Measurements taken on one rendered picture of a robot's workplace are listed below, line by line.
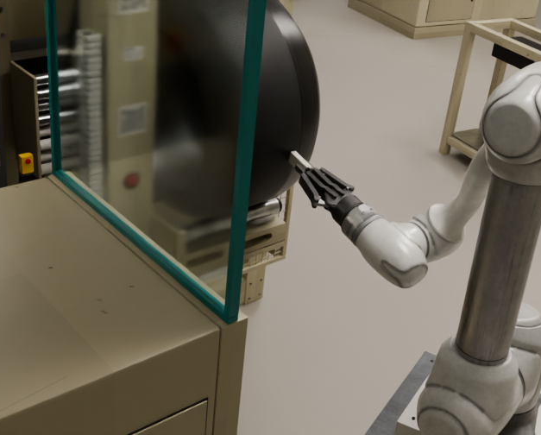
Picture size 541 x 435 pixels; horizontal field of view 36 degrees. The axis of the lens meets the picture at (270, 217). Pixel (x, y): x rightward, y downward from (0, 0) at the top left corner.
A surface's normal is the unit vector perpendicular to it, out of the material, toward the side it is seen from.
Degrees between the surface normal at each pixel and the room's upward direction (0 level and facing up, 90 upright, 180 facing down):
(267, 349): 0
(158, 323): 0
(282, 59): 53
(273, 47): 47
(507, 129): 85
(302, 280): 0
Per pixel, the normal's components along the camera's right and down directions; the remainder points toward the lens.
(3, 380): 0.09, -0.87
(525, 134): -0.66, 0.22
